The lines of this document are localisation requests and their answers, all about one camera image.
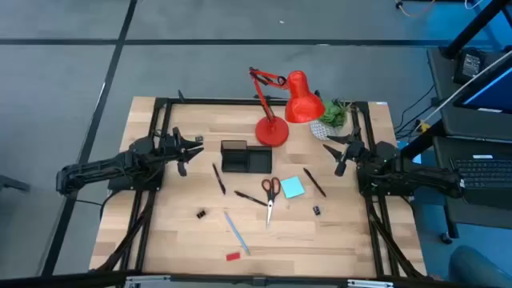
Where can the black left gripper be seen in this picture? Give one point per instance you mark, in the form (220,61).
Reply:
(178,150)

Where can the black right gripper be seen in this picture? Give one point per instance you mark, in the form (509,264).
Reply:
(354,151)

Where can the black pen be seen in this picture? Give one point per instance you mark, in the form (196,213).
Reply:
(314,182)
(218,178)
(250,197)

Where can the blue sticky note pad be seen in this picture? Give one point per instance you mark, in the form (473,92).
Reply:
(292,187)

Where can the black binder clip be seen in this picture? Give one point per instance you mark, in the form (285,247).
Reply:
(316,210)
(201,214)

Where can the blue pencil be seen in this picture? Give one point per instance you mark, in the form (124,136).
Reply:
(236,232)

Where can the red eraser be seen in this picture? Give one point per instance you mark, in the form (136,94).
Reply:
(233,256)

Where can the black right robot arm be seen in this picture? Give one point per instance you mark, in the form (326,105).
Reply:
(420,178)

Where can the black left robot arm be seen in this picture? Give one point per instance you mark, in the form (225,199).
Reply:
(100,168)

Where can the black mesh desk organizer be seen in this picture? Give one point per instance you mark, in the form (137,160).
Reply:
(258,160)

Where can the succulent in white patterned pot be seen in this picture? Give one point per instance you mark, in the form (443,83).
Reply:
(326,130)

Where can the red desk lamp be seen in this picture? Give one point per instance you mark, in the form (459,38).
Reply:
(304,104)

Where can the yellow plug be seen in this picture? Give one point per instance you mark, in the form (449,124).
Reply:
(423,127)

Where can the black laptop keyboard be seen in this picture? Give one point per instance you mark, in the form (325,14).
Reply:
(484,176)

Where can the black equipment cart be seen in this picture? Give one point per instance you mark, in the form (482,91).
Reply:
(472,218)

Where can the black power adapter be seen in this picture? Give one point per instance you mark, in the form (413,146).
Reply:
(471,65)

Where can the monitor with blue screen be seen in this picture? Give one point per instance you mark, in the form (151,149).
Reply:
(496,94)

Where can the black stand pole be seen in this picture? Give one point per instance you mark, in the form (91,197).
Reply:
(476,26)

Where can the dark grey chair leg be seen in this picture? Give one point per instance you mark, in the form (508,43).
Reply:
(12,184)

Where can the person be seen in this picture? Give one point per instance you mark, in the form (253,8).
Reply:
(476,268)

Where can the black aluminium table frame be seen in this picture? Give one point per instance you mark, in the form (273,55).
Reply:
(208,101)

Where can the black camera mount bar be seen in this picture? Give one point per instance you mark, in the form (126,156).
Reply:
(256,282)

